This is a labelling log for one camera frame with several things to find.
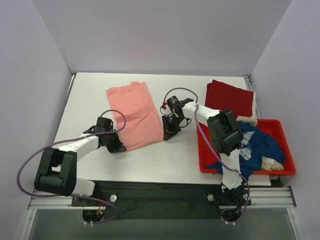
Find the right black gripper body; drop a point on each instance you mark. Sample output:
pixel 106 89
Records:
pixel 170 123

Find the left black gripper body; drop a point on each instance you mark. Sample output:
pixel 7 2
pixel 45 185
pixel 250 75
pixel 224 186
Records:
pixel 111 141

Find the pink t shirt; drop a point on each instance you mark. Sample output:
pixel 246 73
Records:
pixel 133 103

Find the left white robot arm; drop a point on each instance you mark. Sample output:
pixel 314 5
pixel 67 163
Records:
pixel 57 170

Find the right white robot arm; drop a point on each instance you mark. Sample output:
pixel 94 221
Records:
pixel 219 129

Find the folded dark red t shirt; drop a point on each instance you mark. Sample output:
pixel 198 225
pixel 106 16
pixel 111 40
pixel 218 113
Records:
pixel 222 96

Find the blue printed t shirt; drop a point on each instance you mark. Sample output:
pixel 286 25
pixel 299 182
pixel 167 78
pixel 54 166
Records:
pixel 260 147

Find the beige t shirt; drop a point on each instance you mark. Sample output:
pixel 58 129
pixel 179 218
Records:
pixel 271 165

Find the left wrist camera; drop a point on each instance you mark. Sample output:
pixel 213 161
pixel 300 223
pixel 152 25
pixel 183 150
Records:
pixel 104 124

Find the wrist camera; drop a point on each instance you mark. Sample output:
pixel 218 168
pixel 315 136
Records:
pixel 170 103
pixel 104 124

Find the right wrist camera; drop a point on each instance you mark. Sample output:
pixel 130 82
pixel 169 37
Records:
pixel 170 103

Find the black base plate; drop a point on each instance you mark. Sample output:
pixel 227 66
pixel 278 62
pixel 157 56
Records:
pixel 162 211

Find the aluminium frame rail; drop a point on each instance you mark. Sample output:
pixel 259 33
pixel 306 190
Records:
pixel 259 197

